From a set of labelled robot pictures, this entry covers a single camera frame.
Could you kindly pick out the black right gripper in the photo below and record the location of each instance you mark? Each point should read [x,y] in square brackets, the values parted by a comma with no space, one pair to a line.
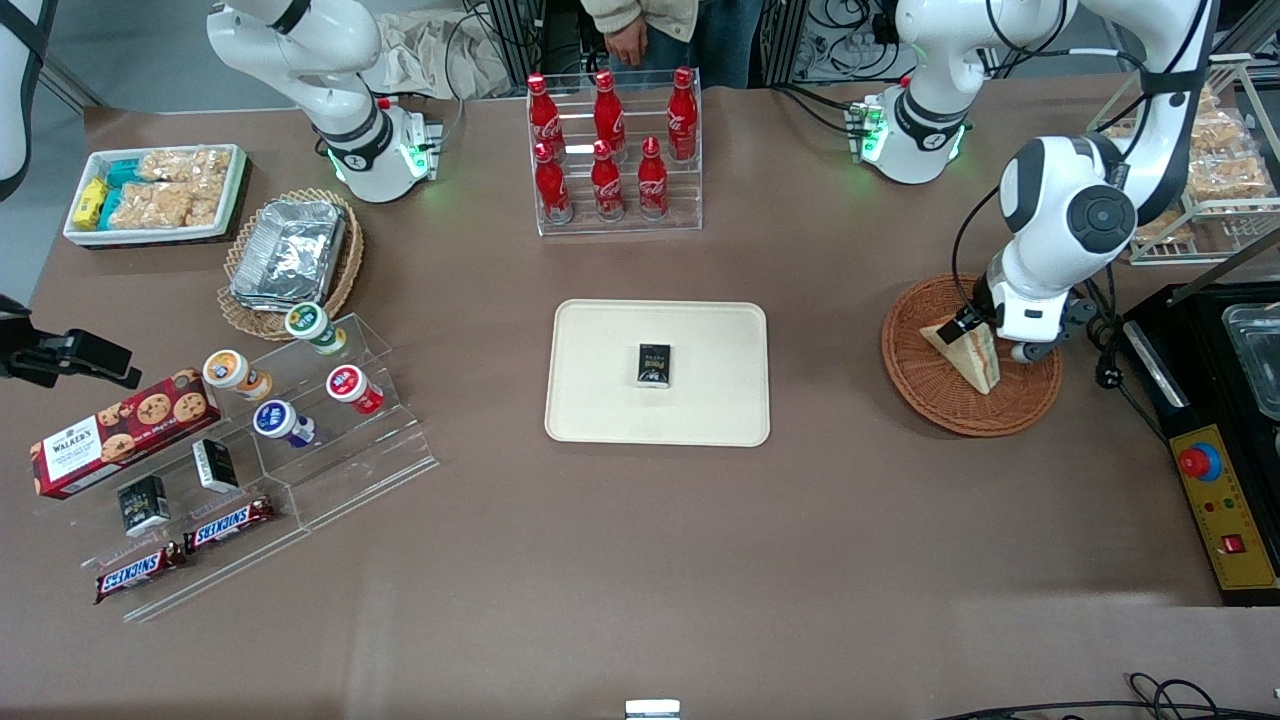
[45,356]

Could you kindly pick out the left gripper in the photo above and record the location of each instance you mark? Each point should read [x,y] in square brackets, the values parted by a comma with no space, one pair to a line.
[981,299]

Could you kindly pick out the triangle sandwich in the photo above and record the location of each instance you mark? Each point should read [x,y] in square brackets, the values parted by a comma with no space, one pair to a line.
[968,355]

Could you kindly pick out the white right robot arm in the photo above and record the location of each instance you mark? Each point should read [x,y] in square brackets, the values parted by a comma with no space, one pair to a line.
[350,150]

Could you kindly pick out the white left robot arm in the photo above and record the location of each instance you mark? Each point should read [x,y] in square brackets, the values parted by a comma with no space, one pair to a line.
[1070,200]

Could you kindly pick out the brown round wicker basket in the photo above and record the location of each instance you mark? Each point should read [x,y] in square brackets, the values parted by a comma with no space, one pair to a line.
[930,400]

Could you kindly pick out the light tan wicker basket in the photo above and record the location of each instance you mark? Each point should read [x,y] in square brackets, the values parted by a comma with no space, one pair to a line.
[345,270]

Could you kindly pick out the cream rectangular plastic tray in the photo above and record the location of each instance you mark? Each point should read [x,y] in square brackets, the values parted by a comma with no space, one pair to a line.
[600,400]

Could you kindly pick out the bystander bare hand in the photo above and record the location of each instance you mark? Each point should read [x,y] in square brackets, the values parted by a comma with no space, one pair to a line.
[628,42]

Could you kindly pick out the red Walkers cookie box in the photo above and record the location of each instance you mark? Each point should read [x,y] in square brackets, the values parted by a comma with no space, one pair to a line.
[120,435]

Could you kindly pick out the orange lid yogurt cup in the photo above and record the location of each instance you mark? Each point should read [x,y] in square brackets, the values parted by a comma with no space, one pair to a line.
[228,370]

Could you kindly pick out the teal snack packet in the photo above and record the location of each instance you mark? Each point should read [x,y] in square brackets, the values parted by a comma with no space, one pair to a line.
[122,173]
[110,208]

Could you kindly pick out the small black white box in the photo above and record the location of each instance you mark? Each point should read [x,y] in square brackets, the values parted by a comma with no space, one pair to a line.
[143,505]
[215,465]

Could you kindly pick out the yellow snack packet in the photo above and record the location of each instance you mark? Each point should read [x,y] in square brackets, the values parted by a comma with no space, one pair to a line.
[90,203]

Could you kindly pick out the clear bag of rice crackers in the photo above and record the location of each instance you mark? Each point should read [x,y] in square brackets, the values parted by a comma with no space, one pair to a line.
[185,163]
[207,203]
[150,205]

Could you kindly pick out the blue lid yogurt cup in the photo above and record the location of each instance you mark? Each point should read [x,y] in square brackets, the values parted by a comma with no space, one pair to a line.
[275,418]

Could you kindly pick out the Snickers chocolate bar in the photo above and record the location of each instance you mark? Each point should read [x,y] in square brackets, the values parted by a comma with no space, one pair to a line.
[228,525]
[140,572]

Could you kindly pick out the green lid yogurt cup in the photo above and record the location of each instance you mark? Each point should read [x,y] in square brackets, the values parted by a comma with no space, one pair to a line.
[308,322]

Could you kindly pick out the stack of foil containers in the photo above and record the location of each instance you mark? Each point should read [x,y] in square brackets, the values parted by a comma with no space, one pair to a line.
[288,255]

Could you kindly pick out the white rectangular snack bin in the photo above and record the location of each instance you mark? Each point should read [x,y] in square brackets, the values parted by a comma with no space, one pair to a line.
[235,190]

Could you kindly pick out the clear bag of fried snacks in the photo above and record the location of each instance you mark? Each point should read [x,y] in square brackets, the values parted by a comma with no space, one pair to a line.
[1218,130]
[1210,98]
[1165,228]
[1230,178]

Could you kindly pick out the black countertop fryer machine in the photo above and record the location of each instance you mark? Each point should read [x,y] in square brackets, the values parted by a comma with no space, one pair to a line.
[1205,330]

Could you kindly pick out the red lid yogurt cup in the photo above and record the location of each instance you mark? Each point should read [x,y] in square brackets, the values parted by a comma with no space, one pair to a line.
[347,383]

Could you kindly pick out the grey metal bar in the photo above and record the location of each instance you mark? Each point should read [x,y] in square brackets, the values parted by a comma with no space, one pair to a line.
[1225,268]

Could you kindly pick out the red emergency stop button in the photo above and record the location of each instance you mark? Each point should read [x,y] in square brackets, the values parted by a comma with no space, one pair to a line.
[1198,462]

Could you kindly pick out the clear acrylic stepped display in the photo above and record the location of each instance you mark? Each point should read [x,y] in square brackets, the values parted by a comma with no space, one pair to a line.
[350,470]

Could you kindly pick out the steel fryer pan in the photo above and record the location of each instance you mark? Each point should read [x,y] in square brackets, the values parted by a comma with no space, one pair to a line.
[1258,355]

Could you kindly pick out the small black box gold print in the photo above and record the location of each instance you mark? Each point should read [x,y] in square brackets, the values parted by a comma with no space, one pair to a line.
[655,365]

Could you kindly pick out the yellow machine control panel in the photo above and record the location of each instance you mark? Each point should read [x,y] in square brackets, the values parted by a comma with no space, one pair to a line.
[1235,500]

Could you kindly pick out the red cola bottle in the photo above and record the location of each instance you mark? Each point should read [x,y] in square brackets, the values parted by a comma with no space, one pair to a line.
[545,120]
[609,115]
[682,125]
[652,185]
[552,190]
[607,185]

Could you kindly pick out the clear acrylic bottle rack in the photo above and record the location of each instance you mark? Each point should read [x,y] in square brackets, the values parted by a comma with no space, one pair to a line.
[620,228]

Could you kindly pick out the standing person in jeans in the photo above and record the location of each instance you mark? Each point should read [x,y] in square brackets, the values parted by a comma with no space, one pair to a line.
[720,40]

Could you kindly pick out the crumpled beige cloth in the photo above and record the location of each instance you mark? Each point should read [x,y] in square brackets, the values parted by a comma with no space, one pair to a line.
[430,55]

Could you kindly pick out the red rocker power switch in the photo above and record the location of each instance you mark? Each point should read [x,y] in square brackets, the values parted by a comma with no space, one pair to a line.
[1233,544]

